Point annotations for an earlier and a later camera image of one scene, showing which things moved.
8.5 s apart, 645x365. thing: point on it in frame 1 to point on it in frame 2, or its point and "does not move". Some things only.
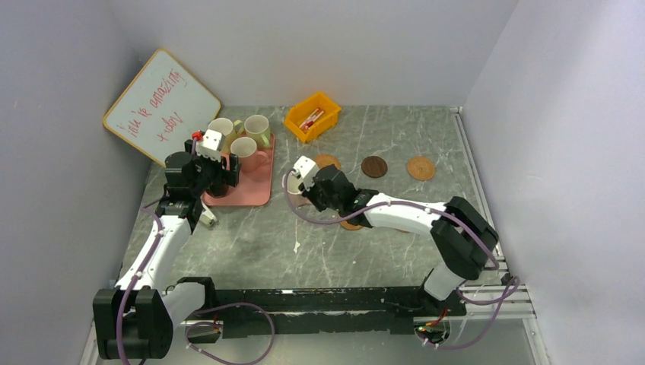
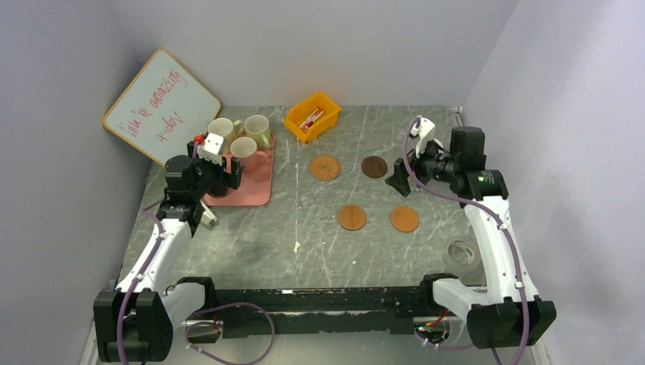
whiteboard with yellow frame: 161,109 does not move
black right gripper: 310,195 to 399,179
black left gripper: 223,176 does not move
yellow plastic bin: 312,116 does not move
